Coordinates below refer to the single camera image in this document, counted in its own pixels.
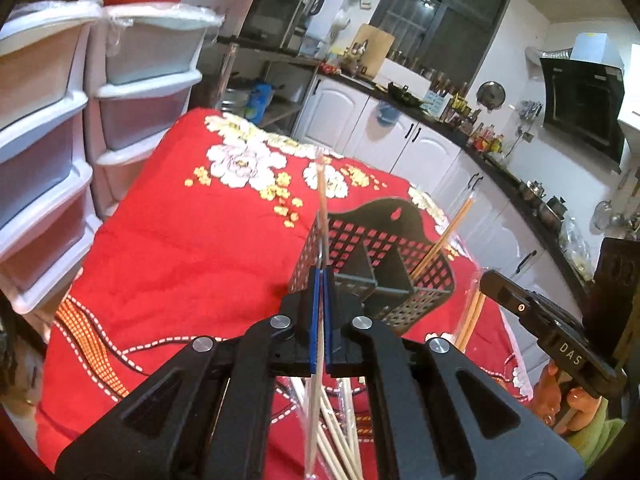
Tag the steel cooking pot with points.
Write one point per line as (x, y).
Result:
(234, 102)

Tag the hanging steel pot lid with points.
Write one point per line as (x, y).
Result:
(490, 95)

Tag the white plastic drawer unit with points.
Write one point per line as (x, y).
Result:
(145, 60)

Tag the metal kitchen shelf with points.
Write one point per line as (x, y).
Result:
(285, 85)

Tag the black microwave oven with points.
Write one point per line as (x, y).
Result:
(270, 10)

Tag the light blue utensil holder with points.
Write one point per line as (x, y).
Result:
(437, 102)

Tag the red floral blanket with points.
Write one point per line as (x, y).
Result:
(200, 240)

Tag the row of condiment bottles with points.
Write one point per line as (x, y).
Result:
(480, 135)

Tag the black range hood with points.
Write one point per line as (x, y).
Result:
(585, 105)

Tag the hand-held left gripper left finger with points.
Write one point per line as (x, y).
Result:
(315, 310)

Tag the hanging steel strainer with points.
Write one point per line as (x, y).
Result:
(602, 215)

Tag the wooden cutting board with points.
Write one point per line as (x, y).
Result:
(372, 47)

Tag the black kitchen countertop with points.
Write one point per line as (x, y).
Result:
(500, 172)

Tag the white kitchen cabinets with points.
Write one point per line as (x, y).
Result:
(430, 150)

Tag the person's right hand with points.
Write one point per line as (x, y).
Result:
(550, 395)

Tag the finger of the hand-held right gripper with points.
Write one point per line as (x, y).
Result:
(510, 300)

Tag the black wok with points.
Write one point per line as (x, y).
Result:
(405, 95)

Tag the white kettle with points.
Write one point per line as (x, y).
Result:
(341, 20)

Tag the dark framed window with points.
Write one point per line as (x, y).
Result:
(445, 15)

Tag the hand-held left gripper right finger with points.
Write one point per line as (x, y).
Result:
(329, 310)

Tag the blue bag on cabinet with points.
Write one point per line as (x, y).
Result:
(387, 112)

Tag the wooden chopstick pair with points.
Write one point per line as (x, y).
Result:
(472, 320)
(445, 237)
(348, 410)
(332, 435)
(322, 200)

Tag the grey plastic utensil basket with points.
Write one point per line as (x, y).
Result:
(400, 225)

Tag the blue plastic jug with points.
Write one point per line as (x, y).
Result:
(258, 102)

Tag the steel pots on counter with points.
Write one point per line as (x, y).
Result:
(545, 205)

